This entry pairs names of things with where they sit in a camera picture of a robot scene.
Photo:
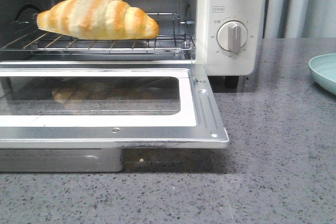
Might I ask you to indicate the black oven foot right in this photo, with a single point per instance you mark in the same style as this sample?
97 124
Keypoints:
231 82

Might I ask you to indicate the lower timer knob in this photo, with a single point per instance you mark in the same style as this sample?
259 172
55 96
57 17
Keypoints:
232 36

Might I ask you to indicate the grey curtain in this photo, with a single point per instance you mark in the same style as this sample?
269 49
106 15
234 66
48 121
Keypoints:
299 19

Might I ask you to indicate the white toaster oven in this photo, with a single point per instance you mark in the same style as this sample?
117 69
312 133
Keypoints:
207 16

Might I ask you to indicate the wire oven rack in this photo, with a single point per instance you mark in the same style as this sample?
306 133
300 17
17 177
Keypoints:
172 39

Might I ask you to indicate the light green plate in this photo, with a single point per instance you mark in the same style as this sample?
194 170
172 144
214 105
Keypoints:
322 69

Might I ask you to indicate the oven glass door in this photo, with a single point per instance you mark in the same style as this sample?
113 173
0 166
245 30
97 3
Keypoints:
80 116

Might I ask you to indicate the croissant bread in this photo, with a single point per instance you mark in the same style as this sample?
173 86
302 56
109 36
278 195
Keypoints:
98 20

